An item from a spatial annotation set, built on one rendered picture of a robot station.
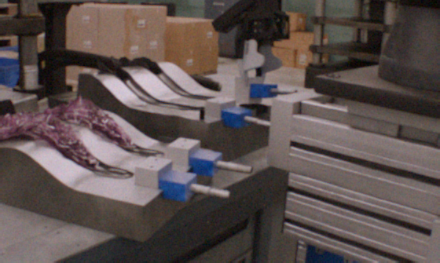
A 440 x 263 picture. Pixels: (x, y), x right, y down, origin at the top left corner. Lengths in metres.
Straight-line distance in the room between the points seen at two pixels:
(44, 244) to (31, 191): 0.11
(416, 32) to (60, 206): 0.52
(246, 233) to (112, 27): 4.01
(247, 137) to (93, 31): 4.21
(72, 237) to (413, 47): 0.49
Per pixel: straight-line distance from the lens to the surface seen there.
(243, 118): 0.95
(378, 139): 0.59
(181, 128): 0.96
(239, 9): 1.07
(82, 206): 0.72
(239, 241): 1.10
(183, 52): 5.68
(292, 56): 7.84
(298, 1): 8.24
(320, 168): 0.63
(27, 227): 0.74
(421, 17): 0.57
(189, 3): 9.52
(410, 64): 0.56
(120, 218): 0.69
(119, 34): 4.93
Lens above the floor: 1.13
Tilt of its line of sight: 14 degrees down
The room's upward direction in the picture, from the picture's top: 3 degrees clockwise
